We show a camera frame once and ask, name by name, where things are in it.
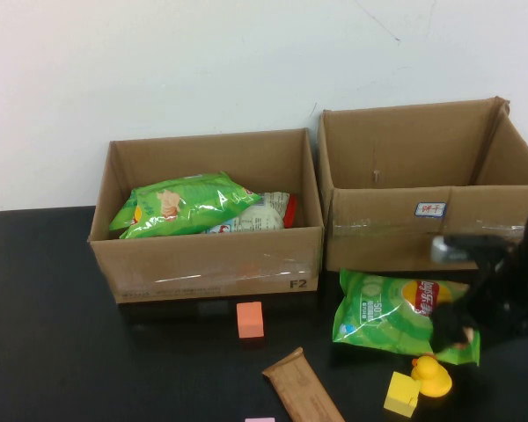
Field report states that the cardboard box marked F2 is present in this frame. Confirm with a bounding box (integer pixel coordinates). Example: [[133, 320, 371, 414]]
[[87, 127, 326, 304]]

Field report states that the brown snack bar wrapper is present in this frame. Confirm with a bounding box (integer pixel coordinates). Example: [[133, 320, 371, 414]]
[[261, 346, 347, 422]]

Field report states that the green chips bag, crumpled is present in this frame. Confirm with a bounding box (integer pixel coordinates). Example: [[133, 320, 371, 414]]
[[109, 171, 263, 240]]

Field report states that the green Lay's chips bag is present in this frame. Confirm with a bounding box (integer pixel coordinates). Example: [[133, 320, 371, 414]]
[[332, 267, 480, 366]]

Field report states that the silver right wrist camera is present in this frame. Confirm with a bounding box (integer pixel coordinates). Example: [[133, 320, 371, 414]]
[[429, 234, 518, 267]]

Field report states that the cardboard box with white label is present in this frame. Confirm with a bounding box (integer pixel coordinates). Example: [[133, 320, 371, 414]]
[[317, 97, 528, 273]]

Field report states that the white snack bag red edge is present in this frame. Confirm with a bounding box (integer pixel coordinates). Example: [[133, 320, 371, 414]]
[[202, 191, 299, 235]]

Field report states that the yellow foam cube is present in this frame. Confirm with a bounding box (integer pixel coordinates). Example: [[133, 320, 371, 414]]
[[384, 371, 422, 418]]

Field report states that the yellow rubber duck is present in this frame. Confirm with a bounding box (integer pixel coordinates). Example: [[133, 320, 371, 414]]
[[411, 354, 453, 399]]

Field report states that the orange foam cube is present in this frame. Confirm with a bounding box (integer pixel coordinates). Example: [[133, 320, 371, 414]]
[[236, 301, 265, 339]]

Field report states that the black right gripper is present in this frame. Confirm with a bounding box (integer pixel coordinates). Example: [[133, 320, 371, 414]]
[[430, 263, 528, 355]]

